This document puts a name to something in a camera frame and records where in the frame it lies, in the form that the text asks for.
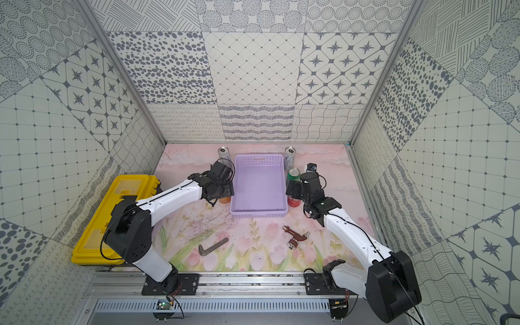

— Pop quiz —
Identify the orange soda can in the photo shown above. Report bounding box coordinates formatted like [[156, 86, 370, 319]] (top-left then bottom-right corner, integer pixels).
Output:
[[219, 196, 231, 204]]

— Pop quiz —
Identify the green soda can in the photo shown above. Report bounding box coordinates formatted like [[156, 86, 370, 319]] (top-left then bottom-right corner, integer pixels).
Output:
[[286, 167, 301, 187]]

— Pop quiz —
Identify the red cola can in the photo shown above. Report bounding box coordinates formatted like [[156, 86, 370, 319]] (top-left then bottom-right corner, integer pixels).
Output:
[[287, 196, 301, 208]]

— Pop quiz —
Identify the silver can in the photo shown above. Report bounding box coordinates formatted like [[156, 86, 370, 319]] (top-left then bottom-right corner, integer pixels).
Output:
[[218, 146, 232, 167], [284, 146, 296, 171]]

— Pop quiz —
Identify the purple plastic basket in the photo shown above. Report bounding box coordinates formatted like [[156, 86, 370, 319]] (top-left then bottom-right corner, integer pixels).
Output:
[[230, 154, 288, 218]]

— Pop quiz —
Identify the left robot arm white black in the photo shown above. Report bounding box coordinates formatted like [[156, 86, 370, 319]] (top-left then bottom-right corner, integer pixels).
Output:
[[102, 159, 235, 291]]

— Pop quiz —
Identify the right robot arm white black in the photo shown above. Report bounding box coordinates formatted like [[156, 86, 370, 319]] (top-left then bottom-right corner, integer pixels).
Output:
[[286, 172, 422, 323]]

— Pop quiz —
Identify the dark red metal tool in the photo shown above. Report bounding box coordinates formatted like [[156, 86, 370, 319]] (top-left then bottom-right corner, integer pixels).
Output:
[[282, 226, 310, 250]]

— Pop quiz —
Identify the grey hex key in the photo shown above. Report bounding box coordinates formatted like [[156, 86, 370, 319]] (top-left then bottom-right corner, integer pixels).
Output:
[[198, 237, 229, 257]]

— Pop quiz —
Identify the right black connector box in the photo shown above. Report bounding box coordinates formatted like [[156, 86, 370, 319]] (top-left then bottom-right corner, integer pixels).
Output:
[[329, 299, 349, 322]]

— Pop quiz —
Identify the left green circuit board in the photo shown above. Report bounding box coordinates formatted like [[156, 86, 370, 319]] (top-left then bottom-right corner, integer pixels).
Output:
[[152, 299, 176, 321]]

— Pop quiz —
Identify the yellow black toolbox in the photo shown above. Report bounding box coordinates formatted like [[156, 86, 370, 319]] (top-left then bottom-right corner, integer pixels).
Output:
[[71, 175, 161, 266]]

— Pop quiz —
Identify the white vent grille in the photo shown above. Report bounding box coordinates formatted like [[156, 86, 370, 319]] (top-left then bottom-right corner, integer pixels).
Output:
[[95, 298, 329, 314]]

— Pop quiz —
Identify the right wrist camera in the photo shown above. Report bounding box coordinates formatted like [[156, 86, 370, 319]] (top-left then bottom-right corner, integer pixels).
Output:
[[306, 162, 317, 173]]

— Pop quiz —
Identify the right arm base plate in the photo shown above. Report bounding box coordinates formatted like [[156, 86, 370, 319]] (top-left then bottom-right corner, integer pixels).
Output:
[[303, 269, 357, 296]]

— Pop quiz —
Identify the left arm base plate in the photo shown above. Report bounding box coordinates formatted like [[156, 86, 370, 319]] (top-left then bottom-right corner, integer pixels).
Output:
[[142, 273, 200, 296]]

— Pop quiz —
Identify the aluminium mounting rail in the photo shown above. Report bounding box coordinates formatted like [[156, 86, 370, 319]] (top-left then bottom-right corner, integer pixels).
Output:
[[83, 271, 419, 300]]

